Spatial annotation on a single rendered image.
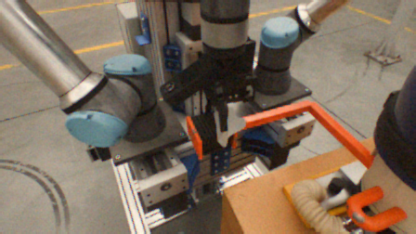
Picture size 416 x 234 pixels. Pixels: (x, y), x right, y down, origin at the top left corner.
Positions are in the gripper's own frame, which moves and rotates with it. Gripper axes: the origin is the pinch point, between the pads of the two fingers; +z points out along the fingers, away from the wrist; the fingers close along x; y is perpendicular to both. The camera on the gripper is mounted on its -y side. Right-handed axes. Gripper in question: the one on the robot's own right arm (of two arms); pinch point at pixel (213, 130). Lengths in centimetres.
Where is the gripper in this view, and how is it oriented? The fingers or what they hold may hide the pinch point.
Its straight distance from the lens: 54.8
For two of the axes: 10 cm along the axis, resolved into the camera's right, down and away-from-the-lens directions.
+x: -3.6, -6.2, 7.0
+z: 0.1, 7.5, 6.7
